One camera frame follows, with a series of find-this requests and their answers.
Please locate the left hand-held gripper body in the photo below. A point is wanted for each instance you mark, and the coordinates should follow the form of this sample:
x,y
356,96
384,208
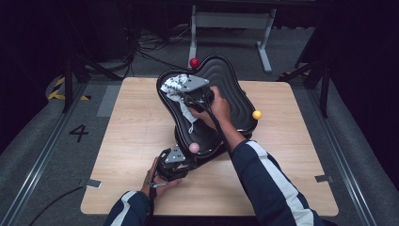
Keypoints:
x,y
174,163

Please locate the person's right hand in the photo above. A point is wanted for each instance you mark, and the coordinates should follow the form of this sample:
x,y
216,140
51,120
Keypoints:
x,y
218,109

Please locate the white patterned cloth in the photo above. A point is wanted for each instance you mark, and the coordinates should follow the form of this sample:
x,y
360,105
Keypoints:
x,y
172,84

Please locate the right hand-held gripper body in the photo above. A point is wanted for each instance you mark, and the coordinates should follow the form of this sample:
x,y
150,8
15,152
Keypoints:
x,y
196,88

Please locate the pink ball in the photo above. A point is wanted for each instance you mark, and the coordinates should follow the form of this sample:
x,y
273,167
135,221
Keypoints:
x,y
194,147

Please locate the red ball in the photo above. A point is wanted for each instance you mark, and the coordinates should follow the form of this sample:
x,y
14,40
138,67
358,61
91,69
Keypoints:
x,y
194,62

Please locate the black tripod stand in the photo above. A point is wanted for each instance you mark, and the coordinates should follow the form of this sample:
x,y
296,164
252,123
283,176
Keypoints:
x,y
324,94
68,84

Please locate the yellow ball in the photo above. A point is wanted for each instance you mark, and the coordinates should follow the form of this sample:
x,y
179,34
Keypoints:
x,y
257,114

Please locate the yellow black hazard tape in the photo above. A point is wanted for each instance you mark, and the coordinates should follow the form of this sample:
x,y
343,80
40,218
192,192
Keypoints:
x,y
56,93

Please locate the person's left hand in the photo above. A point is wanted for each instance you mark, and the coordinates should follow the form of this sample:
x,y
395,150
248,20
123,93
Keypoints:
x,y
158,188

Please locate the grey metal table frame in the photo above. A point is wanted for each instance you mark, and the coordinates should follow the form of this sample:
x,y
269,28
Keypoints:
x,y
232,20

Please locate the grey tape piece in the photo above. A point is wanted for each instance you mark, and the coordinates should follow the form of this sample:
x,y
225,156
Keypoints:
x,y
324,179
93,183

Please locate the black wavy tray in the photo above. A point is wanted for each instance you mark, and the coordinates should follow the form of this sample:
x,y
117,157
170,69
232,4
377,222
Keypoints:
x,y
238,103

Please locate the metal floor rail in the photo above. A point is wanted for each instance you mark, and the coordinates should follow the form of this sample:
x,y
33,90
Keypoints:
x,y
40,163
342,157

